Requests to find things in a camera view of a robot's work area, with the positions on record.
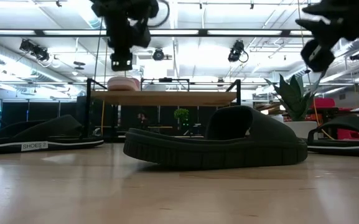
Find white cup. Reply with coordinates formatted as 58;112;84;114
282;120;319;140

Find green artificial plant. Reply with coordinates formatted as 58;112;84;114
264;73;324;123

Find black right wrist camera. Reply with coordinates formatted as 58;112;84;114
300;39;336;73

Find red storage bin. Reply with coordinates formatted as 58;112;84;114
310;97;336;110

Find black ceiling spotlight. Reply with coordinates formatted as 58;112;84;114
152;47;166;62
19;39;51;62
227;39;249;63

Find small green background plant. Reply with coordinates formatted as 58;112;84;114
173;108;190;126

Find person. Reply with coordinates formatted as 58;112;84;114
136;111;149;129

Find black flip-flop with label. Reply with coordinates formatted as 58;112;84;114
306;115;359;158
0;114;105;156

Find black chunky rubber slide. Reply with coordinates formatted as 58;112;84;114
123;105;309;171

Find wooden shelf with black frame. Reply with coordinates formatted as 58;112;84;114
84;77;242;139

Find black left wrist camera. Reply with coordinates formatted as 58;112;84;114
110;51;134;72

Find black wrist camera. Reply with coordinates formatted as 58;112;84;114
300;39;336;73
110;51;134;72

